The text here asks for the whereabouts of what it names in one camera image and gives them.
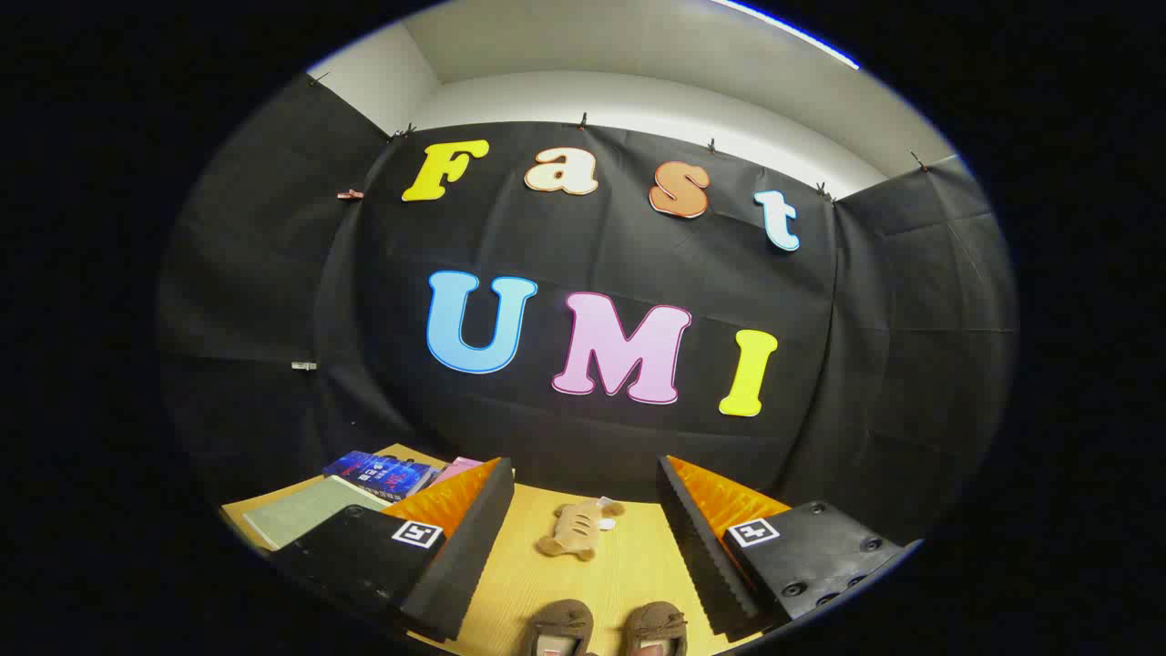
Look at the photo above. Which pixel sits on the black backdrop cloth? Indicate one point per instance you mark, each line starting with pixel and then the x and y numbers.
pixel 638 260

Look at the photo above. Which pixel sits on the dark blue book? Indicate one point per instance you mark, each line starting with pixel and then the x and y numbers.
pixel 383 474

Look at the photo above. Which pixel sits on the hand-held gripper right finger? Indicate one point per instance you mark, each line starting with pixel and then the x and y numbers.
pixel 701 556

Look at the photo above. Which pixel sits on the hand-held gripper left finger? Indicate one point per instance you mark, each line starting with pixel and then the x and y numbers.
pixel 465 556

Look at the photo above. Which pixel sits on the brown fuzzy shoe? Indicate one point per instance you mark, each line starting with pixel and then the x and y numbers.
pixel 656 624
pixel 557 624

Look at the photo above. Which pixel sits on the cream storage box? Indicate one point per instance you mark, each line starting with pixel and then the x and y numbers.
pixel 310 510

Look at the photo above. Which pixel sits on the tan bread plush toy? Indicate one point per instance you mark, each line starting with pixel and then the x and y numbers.
pixel 574 528

